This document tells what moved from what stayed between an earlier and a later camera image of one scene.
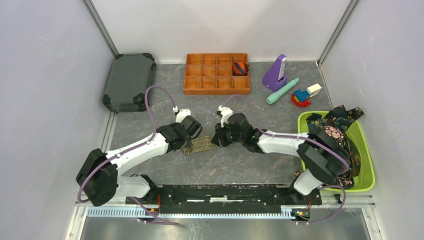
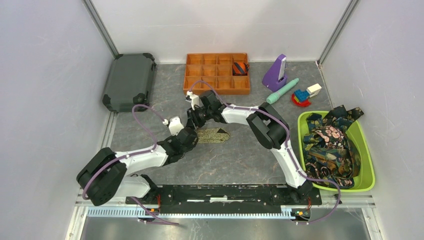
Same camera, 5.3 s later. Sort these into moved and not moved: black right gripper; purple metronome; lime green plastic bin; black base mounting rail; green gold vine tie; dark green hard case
Moved: black right gripper; green gold vine tie
Not moved: lime green plastic bin; dark green hard case; purple metronome; black base mounting rail
